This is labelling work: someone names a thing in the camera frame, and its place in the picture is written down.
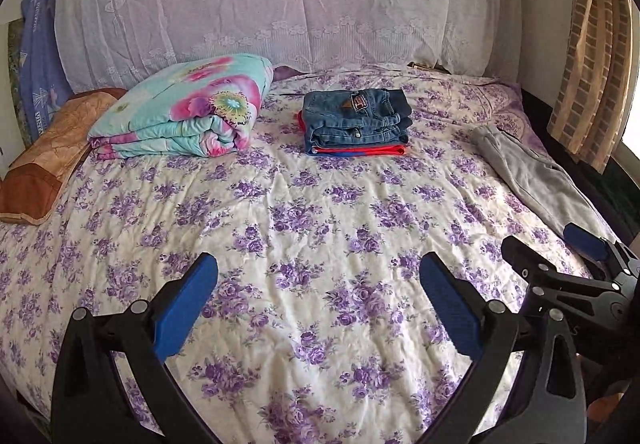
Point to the grey pants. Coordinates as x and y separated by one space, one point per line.
530 169

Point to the blue denim pants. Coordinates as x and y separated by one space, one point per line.
357 119

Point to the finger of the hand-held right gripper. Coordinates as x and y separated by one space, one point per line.
525 259
585 239

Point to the folded floral quilt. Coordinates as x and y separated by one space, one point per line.
190 104

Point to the brick pattern curtain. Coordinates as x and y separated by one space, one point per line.
592 64

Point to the purple floral bedspread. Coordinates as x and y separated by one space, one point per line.
300 234

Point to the green wall poster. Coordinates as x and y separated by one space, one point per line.
15 84

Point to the red folded garment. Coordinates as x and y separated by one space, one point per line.
360 151

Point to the blue hanging cloth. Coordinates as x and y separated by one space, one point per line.
42 59

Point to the brown pillow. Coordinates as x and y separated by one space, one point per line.
45 159

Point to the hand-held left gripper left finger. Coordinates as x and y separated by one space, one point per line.
187 304

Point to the purple cloth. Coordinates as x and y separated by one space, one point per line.
287 73

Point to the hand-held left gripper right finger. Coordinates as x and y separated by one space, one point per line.
450 304

